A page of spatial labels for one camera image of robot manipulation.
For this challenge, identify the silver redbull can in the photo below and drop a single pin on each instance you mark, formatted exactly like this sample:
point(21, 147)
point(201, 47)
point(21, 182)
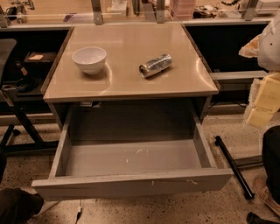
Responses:
point(155, 66)

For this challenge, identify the black rod on floor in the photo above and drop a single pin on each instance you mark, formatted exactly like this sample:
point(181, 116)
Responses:
point(248, 194)

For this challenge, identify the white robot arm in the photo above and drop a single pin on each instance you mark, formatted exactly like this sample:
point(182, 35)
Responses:
point(265, 47)

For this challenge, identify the pink stacked bins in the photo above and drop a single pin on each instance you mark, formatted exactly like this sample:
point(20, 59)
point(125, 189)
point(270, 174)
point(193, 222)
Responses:
point(182, 9)

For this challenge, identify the white ceramic bowl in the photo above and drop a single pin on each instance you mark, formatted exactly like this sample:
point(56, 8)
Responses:
point(90, 60)

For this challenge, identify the dark shoe lower left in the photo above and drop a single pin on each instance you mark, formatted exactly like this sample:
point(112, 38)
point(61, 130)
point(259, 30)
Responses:
point(18, 206)

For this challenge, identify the black office chair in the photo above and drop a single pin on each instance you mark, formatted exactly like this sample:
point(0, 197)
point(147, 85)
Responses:
point(6, 47)

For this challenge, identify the open grey top drawer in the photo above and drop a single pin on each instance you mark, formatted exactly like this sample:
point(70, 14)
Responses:
point(136, 148)

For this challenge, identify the person's brown shoe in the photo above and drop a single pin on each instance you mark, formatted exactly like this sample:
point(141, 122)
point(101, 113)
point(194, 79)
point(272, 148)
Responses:
point(265, 196)

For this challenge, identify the beige cabinet desk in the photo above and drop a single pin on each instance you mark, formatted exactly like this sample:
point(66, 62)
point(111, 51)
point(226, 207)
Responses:
point(128, 46)

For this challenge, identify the dark box with label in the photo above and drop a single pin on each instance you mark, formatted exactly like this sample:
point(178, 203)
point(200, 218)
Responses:
point(40, 57)

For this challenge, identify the person's dark trouser leg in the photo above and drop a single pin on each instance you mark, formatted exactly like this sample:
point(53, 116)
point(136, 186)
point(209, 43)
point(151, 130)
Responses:
point(271, 160)

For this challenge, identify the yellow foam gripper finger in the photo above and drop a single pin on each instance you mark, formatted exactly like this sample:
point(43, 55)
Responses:
point(263, 101)

